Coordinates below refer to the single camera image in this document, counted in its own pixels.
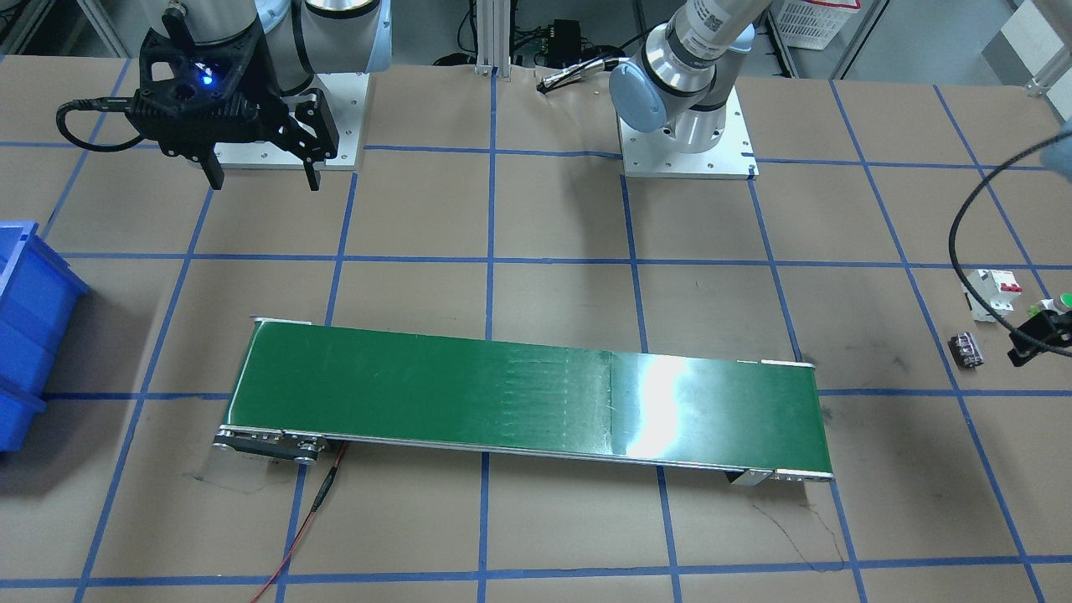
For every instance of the white basket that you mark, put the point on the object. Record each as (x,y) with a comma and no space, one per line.
(812,25)

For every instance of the green conveyor belt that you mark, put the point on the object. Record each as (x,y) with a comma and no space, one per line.
(301,385)

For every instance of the brown cylindrical capacitor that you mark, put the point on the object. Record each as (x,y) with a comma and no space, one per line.
(965,351)

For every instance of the blue plastic bin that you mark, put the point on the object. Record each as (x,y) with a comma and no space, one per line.
(39,292)

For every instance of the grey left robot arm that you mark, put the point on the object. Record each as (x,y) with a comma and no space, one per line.
(676,69)

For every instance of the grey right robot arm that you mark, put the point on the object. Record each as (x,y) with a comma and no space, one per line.
(329,45)

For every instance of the aluminium frame post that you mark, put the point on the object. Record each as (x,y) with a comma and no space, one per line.
(494,38)

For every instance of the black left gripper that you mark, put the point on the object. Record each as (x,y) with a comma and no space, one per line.
(1041,337)

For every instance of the green push button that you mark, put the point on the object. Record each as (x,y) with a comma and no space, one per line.
(1053,306)

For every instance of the white circuit breaker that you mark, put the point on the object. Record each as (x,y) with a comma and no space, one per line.
(999,290)

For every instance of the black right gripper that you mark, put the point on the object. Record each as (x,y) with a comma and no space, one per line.
(270,94)

